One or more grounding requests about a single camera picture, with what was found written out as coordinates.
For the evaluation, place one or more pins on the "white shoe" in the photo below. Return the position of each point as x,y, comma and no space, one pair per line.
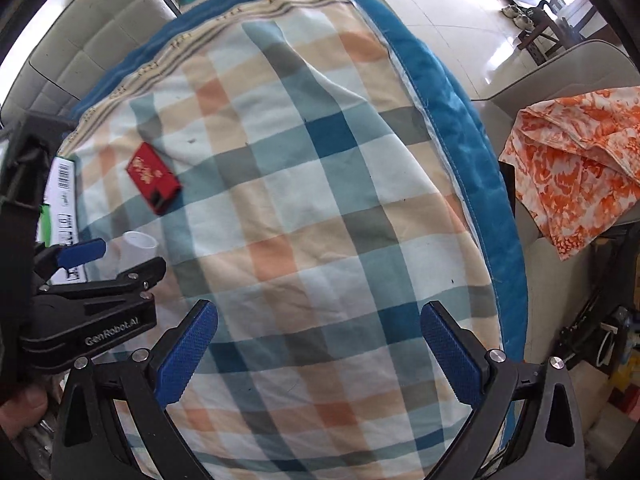
526,19
511,10

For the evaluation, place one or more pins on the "small white bottle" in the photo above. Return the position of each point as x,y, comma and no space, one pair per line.
140,247

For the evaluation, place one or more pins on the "yellow packet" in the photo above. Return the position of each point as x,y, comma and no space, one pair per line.
625,375

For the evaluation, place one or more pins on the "beige chair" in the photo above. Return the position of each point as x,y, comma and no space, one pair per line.
575,70

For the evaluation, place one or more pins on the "orange floral cloth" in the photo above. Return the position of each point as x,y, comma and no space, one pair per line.
565,170

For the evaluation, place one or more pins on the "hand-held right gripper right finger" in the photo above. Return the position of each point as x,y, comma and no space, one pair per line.
452,360

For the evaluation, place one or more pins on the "person's left hand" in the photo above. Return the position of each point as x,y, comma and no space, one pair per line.
22,410

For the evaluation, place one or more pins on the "red flat box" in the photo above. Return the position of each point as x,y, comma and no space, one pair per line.
152,178

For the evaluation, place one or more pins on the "brown wooden chair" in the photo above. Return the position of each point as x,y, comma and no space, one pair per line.
545,30

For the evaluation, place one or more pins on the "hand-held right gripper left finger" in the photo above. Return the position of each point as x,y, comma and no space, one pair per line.
187,355

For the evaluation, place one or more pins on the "brown cardboard box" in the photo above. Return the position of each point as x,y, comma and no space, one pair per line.
62,195

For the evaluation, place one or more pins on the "checkered tablecloth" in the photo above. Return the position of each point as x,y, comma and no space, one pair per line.
310,210

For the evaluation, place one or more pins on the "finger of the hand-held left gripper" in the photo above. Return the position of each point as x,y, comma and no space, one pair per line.
80,253
130,277

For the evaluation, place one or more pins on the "grey padded chair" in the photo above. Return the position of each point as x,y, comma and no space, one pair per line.
85,35

